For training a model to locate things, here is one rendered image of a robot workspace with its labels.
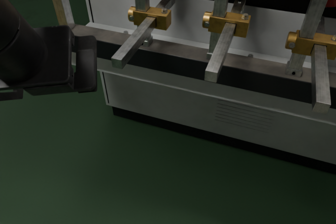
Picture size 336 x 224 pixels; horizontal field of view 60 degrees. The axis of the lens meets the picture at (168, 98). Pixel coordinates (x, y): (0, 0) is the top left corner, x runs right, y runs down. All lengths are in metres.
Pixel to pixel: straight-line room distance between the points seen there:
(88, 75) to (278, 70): 0.75
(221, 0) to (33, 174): 1.21
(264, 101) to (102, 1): 0.77
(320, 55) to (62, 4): 0.84
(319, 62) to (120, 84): 1.00
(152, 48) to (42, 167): 0.91
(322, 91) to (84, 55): 0.56
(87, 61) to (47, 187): 1.27
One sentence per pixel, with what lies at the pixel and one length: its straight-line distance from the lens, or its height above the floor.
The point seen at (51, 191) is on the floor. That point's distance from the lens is 1.54.
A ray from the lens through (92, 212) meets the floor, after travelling 1.43.
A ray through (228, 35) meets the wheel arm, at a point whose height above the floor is 0.84.
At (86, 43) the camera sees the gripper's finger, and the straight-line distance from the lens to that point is 0.35.
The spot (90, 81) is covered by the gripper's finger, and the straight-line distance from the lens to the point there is 0.32.
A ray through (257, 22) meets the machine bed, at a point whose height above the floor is 0.75.
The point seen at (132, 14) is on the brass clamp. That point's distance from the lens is 0.99.
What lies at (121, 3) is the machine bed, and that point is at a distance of 1.27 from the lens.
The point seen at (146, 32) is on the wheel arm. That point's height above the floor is 0.81.
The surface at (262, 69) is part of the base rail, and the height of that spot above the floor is 0.70.
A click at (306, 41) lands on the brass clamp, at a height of 0.82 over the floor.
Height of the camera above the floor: 1.25
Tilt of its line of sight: 42 degrees down
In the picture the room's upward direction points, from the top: straight up
